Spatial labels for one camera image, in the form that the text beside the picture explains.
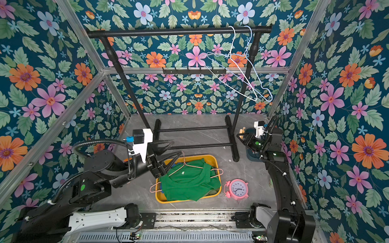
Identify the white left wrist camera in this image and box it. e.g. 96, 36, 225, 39
124, 129, 154, 164

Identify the green tank top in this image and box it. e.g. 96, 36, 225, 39
160, 159, 221, 201

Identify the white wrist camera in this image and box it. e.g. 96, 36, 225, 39
254, 121, 265, 139
124, 129, 154, 164

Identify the black clothes rack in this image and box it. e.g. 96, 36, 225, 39
86, 26, 272, 162

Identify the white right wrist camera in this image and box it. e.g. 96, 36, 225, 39
254, 121, 265, 139

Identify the yellow plastic tray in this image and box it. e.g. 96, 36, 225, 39
154, 154, 222, 204

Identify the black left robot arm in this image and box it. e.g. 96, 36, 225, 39
11, 139, 182, 243

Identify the pink wire hanger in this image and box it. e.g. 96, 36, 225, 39
148, 151, 224, 194

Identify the dark teal tray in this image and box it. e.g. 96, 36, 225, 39
242, 128, 260, 162

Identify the pink alarm clock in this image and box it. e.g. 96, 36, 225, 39
223, 179, 249, 200

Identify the black corrugated cable left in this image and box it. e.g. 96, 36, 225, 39
45, 138, 137, 210

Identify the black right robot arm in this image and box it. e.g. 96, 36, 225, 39
237, 128, 316, 243

